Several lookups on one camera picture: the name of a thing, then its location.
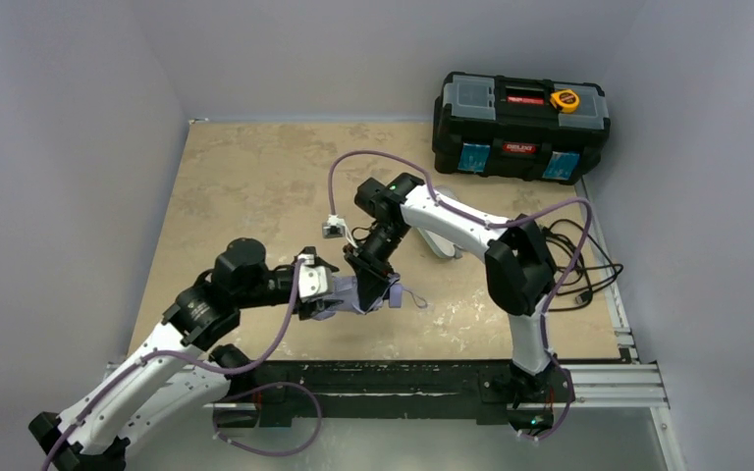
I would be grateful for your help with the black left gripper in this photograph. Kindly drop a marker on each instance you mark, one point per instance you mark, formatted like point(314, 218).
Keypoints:
point(337, 287)

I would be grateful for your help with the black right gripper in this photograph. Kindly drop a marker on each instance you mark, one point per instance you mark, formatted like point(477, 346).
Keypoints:
point(369, 265)

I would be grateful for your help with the lavender umbrella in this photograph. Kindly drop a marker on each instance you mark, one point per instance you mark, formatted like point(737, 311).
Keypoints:
point(350, 295)

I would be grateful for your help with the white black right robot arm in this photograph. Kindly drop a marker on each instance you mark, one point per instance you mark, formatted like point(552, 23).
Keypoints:
point(519, 268)

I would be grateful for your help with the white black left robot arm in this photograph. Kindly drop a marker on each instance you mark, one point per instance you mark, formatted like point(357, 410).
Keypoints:
point(182, 362)

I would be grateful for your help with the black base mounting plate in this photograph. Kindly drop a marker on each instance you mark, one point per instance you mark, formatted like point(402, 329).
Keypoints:
point(476, 390)

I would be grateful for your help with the black toolbox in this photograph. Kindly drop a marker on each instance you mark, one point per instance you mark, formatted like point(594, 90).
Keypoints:
point(496, 126)

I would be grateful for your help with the yellow tape measure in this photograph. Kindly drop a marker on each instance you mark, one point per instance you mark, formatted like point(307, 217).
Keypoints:
point(565, 101)

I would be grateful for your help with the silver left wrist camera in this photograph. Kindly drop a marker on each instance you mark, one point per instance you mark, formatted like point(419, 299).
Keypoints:
point(314, 278)

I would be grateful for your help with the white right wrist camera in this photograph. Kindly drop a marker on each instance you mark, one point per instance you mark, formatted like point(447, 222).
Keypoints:
point(335, 226)

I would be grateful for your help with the aluminium rail frame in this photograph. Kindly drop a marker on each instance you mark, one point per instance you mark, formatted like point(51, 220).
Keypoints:
point(183, 361)

